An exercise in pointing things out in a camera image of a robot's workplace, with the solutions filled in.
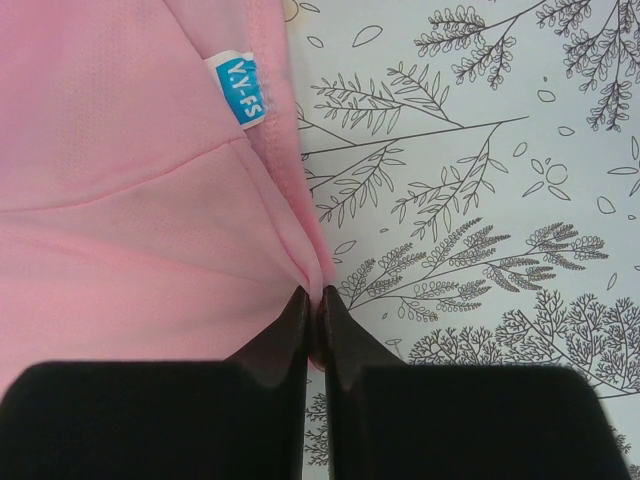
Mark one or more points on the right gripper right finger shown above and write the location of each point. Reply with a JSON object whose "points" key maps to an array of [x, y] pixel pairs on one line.
{"points": [[391, 420]]}

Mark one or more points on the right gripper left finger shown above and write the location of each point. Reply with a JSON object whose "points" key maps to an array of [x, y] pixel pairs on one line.
{"points": [[240, 418]]}

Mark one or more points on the pink t-shirt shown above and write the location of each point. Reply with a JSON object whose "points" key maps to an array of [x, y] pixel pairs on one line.
{"points": [[153, 199]]}

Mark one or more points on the floral patterned table mat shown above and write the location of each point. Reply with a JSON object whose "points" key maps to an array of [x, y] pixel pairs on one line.
{"points": [[475, 165]]}

